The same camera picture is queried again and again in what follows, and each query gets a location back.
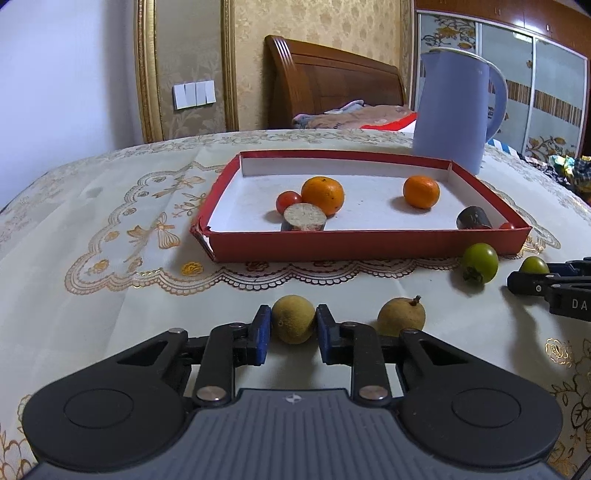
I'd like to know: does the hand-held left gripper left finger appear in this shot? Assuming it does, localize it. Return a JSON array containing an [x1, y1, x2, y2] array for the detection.
[[104, 305, 272, 408]]

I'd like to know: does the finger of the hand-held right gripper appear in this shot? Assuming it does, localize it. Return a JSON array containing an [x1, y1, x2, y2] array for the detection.
[[507, 271, 561, 298], [547, 260, 591, 278]]

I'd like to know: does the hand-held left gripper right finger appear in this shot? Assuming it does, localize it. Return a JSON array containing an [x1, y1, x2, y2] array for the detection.
[[316, 304, 478, 408]]

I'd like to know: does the green round fruit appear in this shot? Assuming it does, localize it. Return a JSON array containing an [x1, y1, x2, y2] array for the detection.
[[462, 243, 500, 284], [519, 256, 550, 275]]

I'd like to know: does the red cardboard box tray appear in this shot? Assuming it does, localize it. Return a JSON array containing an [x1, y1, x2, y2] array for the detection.
[[191, 150, 533, 263]]

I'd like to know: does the dark sugarcane piece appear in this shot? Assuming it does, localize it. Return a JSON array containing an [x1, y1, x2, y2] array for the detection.
[[280, 203, 328, 233], [456, 206, 494, 230]]

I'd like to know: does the large orange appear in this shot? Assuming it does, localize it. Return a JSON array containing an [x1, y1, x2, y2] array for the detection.
[[301, 176, 345, 217]]

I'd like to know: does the brown longan with stem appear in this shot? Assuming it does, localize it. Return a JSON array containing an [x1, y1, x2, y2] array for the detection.
[[377, 295, 426, 337]]

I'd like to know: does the dark patterned cloth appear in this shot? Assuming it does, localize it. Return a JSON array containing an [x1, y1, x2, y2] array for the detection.
[[522, 152, 591, 206]]

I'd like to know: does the small mandarin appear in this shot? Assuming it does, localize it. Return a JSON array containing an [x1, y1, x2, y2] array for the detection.
[[403, 175, 441, 210]]

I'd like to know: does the cream embroidered tablecloth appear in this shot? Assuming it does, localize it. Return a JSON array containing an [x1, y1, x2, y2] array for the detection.
[[0, 128, 591, 480]]

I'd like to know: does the blue electric kettle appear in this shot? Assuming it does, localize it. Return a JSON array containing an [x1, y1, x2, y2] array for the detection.
[[411, 46, 509, 176]]

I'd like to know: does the floral sliding door wardrobe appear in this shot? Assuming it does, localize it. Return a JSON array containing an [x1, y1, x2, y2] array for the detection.
[[413, 0, 591, 162]]

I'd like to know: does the pink bedding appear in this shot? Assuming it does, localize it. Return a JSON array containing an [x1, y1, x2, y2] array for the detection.
[[292, 100, 419, 132]]

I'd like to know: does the wooden bed headboard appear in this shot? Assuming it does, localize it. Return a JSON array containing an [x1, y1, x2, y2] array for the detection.
[[264, 34, 407, 130]]

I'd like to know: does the white wall light switch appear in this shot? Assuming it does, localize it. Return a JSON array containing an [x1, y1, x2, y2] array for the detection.
[[173, 80, 217, 110]]

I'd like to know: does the gold framed wall panel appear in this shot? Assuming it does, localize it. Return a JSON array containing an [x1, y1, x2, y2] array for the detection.
[[134, 0, 239, 145]]

